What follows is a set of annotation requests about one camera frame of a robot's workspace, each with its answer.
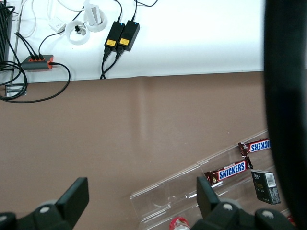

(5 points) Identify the black mains cable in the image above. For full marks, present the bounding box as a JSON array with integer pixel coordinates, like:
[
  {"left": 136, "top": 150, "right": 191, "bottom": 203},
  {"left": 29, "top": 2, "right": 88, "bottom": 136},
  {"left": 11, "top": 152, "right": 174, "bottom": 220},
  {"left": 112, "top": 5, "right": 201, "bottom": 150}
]
[
  {"left": 102, "top": 47, "right": 126, "bottom": 80},
  {"left": 100, "top": 46, "right": 113, "bottom": 80}
]

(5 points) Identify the white plug adapter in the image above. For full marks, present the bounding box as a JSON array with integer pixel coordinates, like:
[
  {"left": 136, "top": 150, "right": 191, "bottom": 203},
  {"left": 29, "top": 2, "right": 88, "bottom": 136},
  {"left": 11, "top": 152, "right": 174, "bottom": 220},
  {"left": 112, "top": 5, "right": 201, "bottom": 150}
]
[{"left": 48, "top": 16, "right": 67, "bottom": 34}]

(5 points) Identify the thin black hub cable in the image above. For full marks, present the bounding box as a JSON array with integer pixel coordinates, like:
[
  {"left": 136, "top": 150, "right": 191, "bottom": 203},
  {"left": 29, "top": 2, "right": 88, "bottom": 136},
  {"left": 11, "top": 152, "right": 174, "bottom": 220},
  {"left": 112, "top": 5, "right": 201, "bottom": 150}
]
[{"left": 38, "top": 6, "right": 86, "bottom": 60}]

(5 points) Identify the black ribbed device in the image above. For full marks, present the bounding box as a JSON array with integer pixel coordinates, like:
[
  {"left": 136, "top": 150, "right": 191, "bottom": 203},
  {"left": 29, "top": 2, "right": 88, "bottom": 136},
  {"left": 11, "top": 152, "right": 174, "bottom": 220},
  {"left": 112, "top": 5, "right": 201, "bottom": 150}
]
[{"left": 0, "top": 4, "right": 13, "bottom": 63}]

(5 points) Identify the black power adapter yellow label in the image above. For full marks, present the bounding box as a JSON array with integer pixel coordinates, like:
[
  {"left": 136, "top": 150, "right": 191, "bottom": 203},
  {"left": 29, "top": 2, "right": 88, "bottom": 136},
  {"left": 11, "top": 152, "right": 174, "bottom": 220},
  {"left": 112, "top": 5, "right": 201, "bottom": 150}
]
[
  {"left": 117, "top": 20, "right": 141, "bottom": 52},
  {"left": 104, "top": 21, "right": 125, "bottom": 48}
]

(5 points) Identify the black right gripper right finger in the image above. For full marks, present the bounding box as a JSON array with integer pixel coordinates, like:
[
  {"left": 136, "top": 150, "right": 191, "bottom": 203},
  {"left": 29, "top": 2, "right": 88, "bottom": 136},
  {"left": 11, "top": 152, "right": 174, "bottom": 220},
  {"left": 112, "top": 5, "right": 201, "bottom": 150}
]
[{"left": 191, "top": 176, "right": 297, "bottom": 230}]

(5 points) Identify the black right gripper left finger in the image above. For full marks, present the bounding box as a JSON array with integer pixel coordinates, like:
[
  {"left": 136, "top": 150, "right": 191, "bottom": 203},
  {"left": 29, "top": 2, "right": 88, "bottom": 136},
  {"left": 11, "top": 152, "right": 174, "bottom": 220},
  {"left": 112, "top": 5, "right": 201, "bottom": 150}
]
[{"left": 0, "top": 177, "right": 90, "bottom": 230}]

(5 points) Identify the brown table mat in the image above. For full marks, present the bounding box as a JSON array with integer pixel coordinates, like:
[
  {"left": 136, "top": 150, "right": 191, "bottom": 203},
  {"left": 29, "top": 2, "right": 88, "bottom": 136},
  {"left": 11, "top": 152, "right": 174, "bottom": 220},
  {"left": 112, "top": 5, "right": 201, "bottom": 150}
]
[{"left": 0, "top": 71, "right": 272, "bottom": 230}]

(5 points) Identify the black looped cable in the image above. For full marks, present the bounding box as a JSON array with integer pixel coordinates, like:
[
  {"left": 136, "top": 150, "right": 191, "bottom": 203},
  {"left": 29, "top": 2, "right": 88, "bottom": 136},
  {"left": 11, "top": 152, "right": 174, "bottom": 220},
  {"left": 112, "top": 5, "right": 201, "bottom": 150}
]
[{"left": 0, "top": 61, "right": 28, "bottom": 100}]

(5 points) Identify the small black metal clip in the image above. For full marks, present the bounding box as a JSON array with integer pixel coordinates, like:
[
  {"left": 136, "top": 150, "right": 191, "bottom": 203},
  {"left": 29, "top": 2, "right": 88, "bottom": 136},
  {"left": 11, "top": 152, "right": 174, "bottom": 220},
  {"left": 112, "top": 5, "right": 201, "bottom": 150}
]
[{"left": 74, "top": 25, "right": 87, "bottom": 36}]

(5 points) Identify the small black barcode box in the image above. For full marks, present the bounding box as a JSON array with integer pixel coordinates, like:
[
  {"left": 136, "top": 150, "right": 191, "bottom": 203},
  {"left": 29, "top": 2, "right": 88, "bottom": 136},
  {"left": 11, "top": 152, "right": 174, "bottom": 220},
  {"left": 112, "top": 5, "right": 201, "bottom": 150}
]
[{"left": 250, "top": 169, "right": 281, "bottom": 206}]

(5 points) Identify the black adapter output cable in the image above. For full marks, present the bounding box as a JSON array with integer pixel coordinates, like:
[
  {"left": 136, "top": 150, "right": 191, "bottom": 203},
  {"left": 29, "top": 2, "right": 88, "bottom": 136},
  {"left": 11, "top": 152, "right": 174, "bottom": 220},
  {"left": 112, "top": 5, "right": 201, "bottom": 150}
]
[
  {"left": 114, "top": 0, "right": 123, "bottom": 23},
  {"left": 131, "top": 0, "right": 159, "bottom": 23}
]

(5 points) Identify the black USB cable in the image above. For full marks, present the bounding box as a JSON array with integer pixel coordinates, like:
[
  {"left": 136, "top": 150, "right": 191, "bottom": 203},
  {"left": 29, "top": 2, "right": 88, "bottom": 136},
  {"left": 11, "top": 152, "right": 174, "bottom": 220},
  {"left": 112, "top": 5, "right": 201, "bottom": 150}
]
[
  {"left": 14, "top": 32, "right": 35, "bottom": 60},
  {"left": 14, "top": 32, "right": 39, "bottom": 60}
]

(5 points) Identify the silver metal bracket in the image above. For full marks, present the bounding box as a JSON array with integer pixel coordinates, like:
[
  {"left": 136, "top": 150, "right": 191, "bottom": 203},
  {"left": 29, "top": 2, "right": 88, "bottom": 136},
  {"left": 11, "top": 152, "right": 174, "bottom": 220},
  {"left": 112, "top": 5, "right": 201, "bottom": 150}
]
[{"left": 4, "top": 83, "right": 27, "bottom": 97}]

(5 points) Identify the clear acrylic display tray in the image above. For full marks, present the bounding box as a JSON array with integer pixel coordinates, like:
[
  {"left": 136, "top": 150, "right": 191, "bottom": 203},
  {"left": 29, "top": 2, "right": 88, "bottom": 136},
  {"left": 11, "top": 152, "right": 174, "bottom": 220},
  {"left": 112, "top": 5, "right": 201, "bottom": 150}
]
[{"left": 130, "top": 129, "right": 292, "bottom": 225}]

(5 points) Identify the white cable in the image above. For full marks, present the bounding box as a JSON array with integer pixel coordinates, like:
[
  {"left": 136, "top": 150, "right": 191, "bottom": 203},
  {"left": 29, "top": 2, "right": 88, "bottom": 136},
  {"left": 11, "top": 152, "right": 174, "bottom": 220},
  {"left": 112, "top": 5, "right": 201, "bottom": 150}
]
[
  {"left": 47, "top": 0, "right": 85, "bottom": 24},
  {"left": 15, "top": 0, "right": 39, "bottom": 38}
]

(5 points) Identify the grey orange USB hub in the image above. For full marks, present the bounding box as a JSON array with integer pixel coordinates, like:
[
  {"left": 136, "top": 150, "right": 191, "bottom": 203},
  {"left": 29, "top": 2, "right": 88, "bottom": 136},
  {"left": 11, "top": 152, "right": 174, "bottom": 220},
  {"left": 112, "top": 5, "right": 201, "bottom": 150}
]
[{"left": 21, "top": 54, "right": 55, "bottom": 71}]

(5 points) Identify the large black blurred hose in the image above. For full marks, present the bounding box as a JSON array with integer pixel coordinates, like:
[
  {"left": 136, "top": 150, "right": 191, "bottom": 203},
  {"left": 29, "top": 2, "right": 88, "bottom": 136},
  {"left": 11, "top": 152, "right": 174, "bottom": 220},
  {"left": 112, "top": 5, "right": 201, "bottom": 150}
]
[{"left": 263, "top": 0, "right": 307, "bottom": 228}]

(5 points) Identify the long black hub cable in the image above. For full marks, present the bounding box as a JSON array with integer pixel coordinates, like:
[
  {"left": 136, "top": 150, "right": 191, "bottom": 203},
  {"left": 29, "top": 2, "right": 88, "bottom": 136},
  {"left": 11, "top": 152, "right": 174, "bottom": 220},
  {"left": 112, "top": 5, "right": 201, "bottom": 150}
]
[{"left": 0, "top": 62, "right": 71, "bottom": 104}]

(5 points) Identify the Snickers chocolate bar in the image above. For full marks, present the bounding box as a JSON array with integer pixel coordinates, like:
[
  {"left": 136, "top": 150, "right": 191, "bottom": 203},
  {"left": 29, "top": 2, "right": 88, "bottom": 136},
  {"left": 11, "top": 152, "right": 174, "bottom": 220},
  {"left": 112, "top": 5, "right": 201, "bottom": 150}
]
[
  {"left": 204, "top": 157, "right": 254, "bottom": 187},
  {"left": 237, "top": 138, "right": 271, "bottom": 157}
]

